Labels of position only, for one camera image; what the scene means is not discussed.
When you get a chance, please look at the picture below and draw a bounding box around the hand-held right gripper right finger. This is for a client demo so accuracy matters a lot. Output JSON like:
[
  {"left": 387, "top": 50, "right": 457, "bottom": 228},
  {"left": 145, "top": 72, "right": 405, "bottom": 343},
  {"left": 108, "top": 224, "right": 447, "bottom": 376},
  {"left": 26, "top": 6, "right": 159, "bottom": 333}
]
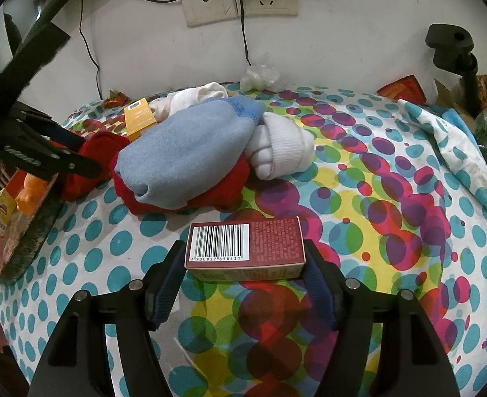
[{"left": 304, "top": 239, "right": 462, "bottom": 397}]

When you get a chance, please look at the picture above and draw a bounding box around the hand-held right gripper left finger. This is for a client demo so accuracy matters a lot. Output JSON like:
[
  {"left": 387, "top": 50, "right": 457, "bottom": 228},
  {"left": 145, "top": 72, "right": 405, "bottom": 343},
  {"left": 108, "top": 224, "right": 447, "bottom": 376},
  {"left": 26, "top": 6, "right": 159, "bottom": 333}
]
[{"left": 27, "top": 240, "right": 186, "bottom": 397}]

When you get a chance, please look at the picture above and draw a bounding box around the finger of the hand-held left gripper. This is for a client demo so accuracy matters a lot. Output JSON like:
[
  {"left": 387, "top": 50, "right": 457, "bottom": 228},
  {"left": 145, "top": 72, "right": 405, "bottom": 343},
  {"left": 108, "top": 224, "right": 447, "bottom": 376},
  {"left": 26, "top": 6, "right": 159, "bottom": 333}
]
[
  {"left": 0, "top": 130, "right": 102, "bottom": 180},
  {"left": 14, "top": 105, "right": 88, "bottom": 152}
]

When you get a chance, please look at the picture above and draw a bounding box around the red sock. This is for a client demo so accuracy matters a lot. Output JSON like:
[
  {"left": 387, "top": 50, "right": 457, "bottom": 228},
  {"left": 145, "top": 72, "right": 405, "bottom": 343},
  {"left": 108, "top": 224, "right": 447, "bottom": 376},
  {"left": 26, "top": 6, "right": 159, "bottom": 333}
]
[
  {"left": 61, "top": 131, "right": 130, "bottom": 201},
  {"left": 110, "top": 155, "right": 250, "bottom": 216}
]

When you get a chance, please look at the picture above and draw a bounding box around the yellow box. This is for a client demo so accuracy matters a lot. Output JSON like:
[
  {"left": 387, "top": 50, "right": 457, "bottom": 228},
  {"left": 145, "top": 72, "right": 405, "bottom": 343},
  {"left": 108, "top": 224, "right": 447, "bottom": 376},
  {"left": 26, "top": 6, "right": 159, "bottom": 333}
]
[{"left": 124, "top": 98, "right": 158, "bottom": 142}]

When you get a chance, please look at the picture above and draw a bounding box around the red box with barcode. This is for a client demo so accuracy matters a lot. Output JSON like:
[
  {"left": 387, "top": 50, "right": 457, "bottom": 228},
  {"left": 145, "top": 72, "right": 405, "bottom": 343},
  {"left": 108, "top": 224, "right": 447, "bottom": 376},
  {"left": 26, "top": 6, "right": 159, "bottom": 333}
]
[{"left": 184, "top": 216, "right": 307, "bottom": 283}]

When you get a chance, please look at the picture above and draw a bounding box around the blue-grey sock bundle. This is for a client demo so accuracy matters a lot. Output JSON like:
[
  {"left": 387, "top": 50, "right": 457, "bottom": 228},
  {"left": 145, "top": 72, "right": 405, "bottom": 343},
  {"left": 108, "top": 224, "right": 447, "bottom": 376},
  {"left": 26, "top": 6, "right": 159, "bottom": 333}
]
[{"left": 114, "top": 95, "right": 267, "bottom": 211}]

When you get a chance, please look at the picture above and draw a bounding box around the thick ribbed white sock roll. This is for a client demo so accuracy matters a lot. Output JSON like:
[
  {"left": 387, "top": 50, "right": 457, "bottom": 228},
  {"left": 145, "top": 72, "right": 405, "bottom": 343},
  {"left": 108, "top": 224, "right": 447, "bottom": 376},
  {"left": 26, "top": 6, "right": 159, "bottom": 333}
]
[{"left": 243, "top": 113, "right": 315, "bottom": 181}]

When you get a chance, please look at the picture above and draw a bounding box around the orange toy figure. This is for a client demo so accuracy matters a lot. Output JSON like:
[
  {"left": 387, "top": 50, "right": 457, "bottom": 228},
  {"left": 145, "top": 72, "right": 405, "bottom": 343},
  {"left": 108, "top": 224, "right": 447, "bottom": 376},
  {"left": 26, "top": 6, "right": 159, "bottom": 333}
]
[{"left": 15, "top": 173, "right": 48, "bottom": 216}]

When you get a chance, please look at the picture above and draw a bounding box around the orange toy on tray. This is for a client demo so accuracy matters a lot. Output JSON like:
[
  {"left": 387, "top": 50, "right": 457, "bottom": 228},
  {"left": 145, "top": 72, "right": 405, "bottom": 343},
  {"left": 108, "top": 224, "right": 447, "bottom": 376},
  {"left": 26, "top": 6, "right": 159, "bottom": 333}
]
[{"left": 0, "top": 165, "right": 64, "bottom": 286}]

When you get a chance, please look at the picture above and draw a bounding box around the polka dot tablecloth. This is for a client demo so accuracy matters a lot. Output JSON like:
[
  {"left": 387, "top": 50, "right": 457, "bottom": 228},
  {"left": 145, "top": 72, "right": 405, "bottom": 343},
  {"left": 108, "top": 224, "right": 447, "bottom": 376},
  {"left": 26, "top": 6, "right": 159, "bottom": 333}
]
[{"left": 0, "top": 85, "right": 487, "bottom": 397}]

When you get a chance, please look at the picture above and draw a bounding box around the thin white sock bundle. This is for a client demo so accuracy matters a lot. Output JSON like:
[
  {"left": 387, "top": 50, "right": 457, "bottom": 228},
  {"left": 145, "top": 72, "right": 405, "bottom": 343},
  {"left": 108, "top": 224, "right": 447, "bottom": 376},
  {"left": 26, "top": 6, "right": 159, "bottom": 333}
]
[{"left": 149, "top": 82, "right": 229, "bottom": 120}]

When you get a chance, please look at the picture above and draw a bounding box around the crumpled clear plastic bag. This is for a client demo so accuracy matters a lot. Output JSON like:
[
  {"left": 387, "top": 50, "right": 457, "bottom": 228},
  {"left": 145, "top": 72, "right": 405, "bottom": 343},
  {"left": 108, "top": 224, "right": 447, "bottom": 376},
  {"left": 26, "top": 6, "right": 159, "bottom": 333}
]
[{"left": 239, "top": 52, "right": 283, "bottom": 92}]

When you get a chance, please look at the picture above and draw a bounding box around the blue cloth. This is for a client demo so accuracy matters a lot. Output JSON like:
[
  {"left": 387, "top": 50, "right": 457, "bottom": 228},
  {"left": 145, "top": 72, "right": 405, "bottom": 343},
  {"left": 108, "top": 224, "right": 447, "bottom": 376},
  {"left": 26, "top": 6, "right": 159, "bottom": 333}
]
[{"left": 439, "top": 108, "right": 477, "bottom": 141}]

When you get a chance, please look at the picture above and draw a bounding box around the red snack packet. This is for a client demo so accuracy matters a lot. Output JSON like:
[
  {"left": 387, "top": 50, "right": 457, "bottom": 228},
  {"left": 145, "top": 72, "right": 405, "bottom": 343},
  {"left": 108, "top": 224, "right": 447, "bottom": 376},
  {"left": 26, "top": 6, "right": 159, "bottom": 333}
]
[{"left": 376, "top": 75, "right": 428, "bottom": 106}]

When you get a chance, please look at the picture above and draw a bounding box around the brown cardboard piece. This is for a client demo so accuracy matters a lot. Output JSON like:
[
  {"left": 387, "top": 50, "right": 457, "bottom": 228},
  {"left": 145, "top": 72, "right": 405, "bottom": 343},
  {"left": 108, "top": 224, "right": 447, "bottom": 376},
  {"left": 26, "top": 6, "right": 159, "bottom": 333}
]
[{"left": 433, "top": 78, "right": 467, "bottom": 110}]

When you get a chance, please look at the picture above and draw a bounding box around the black clamp stand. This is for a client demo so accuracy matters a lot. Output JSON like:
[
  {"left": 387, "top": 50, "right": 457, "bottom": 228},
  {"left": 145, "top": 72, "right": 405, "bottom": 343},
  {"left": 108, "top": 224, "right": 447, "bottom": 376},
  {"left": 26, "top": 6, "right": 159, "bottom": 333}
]
[{"left": 425, "top": 24, "right": 479, "bottom": 118}]

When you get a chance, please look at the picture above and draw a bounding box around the black hanging cable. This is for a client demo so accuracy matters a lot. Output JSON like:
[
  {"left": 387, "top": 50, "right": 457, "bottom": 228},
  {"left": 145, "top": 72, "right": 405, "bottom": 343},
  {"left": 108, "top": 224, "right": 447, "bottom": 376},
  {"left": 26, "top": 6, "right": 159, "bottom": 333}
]
[{"left": 79, "top": 0, "right": 102, "bottom": 100}]

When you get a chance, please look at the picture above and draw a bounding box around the white wall socket round hole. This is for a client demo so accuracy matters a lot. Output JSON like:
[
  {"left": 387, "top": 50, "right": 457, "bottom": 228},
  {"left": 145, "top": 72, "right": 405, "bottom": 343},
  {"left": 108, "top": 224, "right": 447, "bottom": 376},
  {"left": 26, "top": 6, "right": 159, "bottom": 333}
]
[{"left": 178, "top": 0, "right": 240, "bottom": 27}]

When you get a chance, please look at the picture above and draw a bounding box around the black charger cable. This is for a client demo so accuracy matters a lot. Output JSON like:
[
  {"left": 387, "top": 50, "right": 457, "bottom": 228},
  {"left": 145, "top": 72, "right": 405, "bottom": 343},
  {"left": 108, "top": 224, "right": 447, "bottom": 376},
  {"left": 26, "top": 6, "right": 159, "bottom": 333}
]
[{"left": 237, "top": 0, "right": 253, "bottom": 67}]

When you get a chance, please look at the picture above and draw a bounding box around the white wall power socket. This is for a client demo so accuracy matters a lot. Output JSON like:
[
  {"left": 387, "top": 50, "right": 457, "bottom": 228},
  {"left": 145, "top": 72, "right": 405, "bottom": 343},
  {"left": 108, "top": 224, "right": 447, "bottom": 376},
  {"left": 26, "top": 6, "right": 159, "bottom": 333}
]
[{"left": 237, "top": 0, "right": 300, "bottom": 18}]

